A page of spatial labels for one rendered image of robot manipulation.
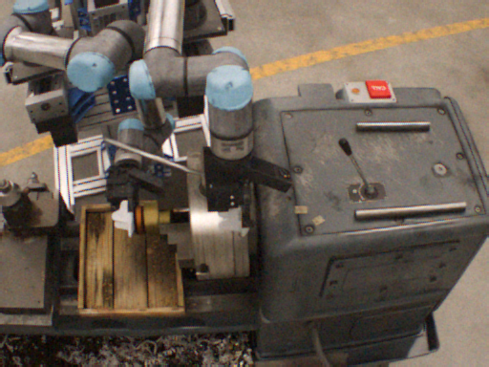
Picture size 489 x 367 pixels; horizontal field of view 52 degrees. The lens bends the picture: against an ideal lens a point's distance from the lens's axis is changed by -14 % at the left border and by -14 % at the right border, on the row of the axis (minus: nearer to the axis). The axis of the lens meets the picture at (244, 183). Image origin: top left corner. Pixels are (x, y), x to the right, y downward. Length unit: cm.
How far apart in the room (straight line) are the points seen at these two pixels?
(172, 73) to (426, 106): 74
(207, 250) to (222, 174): 29
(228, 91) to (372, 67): 261
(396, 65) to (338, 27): 49
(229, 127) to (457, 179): 63
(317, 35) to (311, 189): 246
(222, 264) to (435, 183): 54
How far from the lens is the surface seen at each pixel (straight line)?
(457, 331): 261
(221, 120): 95
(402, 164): 135
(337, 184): 128
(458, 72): 371
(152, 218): 139
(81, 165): 273
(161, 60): 104
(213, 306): 154
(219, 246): 129
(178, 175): 137
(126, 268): 160
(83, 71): 137
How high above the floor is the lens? 228
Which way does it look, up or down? 54 degrees down
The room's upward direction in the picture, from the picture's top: straight up
